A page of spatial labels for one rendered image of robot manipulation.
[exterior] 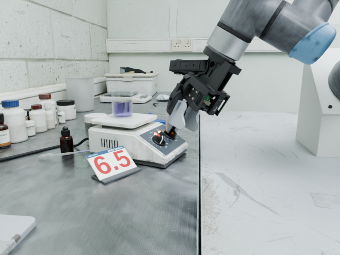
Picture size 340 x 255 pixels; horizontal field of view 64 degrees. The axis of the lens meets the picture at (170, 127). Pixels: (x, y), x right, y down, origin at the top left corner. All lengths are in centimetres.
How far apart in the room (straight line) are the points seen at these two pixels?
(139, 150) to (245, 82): 157
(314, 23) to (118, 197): 44
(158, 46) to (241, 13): 151
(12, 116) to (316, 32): 73
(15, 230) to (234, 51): 45
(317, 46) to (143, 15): 168
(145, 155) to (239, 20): 32
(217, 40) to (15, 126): 58
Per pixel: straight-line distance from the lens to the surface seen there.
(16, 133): 86
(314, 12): 57
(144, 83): 170
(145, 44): 204
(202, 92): 54
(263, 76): 210
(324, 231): 44
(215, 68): 57
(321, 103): 72
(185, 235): 38
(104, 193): 49
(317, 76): 78
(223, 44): 54
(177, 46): 200
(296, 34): 54
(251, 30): 55
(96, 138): 65
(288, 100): 217
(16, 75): 118
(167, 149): 59
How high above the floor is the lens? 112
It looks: 13 degrees down
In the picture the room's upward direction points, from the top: straight up
